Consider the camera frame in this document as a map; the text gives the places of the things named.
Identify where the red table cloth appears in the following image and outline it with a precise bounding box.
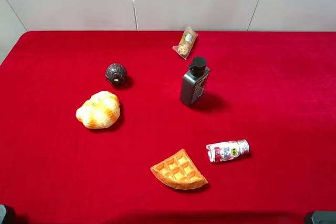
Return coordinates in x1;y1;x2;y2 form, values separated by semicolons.
1;31;335;223

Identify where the dark brown avocado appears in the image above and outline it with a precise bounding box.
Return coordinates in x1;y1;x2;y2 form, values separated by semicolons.
105;63;127;86

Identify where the orange white bread bun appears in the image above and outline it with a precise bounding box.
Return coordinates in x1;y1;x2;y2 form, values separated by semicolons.
76;91;120;130

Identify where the wrapped chocolate balls pack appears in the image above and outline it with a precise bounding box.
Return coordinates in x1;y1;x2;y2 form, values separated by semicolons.
172;27;198;60

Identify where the small pink yogurt bottle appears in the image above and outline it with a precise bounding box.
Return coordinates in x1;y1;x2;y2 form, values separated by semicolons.
205;140;250;163

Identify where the waffle slice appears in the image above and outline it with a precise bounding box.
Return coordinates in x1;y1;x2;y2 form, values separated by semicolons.
150;149;208;190

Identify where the black pump bottle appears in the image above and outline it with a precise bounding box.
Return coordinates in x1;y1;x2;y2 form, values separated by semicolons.
180;57;210;106

